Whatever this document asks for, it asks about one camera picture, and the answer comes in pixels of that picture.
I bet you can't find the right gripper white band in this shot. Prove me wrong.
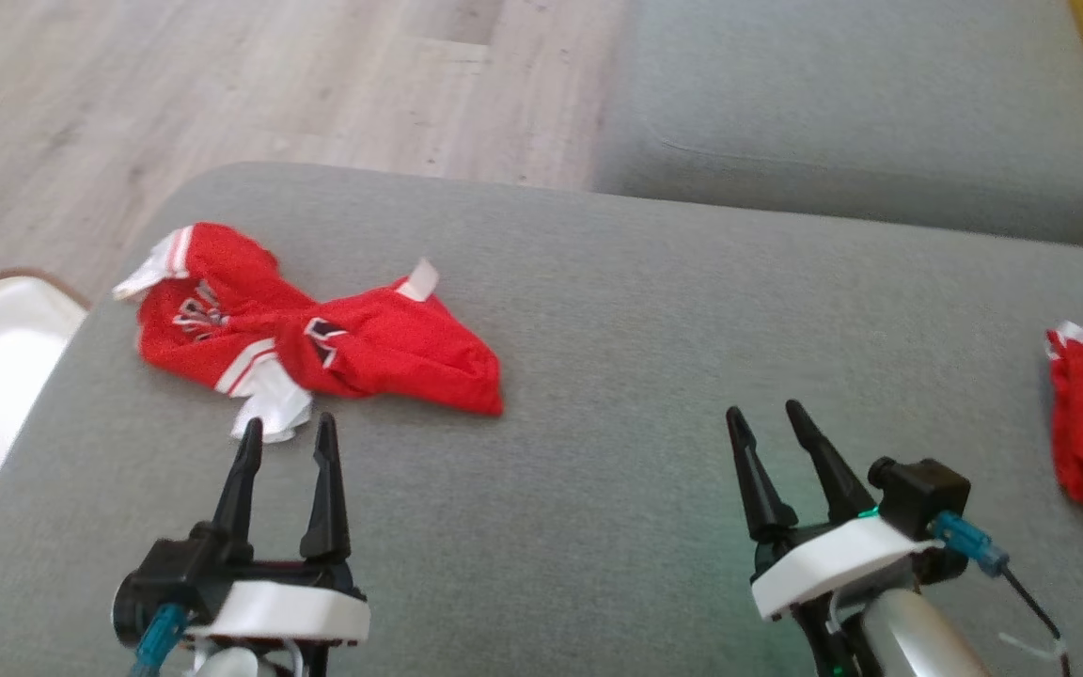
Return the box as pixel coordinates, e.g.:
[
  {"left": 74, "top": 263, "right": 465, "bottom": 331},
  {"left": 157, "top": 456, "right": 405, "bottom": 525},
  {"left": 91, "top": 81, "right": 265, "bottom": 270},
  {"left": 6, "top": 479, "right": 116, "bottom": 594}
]
[{"left": 726, "top": 400, "right": 942, "bottom": 677}]

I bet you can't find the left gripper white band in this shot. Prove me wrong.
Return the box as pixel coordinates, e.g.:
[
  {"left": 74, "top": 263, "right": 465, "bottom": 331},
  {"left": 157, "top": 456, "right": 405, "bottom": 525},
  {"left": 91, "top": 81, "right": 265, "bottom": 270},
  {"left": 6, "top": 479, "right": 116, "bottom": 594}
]
[{"left": 186, "top": 412, "right": 371, "bottom": 677}]

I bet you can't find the red jersey with white trim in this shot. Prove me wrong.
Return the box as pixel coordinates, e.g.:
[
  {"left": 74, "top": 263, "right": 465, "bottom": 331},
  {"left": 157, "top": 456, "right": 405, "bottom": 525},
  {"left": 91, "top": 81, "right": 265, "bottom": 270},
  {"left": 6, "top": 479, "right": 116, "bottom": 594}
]
[{"left": 114, "top": 223, "right": 505, "bottom": 443}]

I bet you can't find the right camera cable blue plug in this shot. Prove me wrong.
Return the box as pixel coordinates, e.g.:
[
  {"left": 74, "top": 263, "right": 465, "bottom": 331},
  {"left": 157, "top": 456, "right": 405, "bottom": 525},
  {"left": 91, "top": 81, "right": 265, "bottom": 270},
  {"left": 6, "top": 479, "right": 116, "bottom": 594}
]
[{"left": 932, "top": 512, "right": 1069, "bottom": 677}]

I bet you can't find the white cable tie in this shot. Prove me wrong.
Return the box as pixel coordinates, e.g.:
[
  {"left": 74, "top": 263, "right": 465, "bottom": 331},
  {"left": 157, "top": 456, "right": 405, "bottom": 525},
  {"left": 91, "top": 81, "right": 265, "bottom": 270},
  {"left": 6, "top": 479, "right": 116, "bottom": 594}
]
[{"left": 1000, "top": 632, "right": 1066, "bottom": 661}]

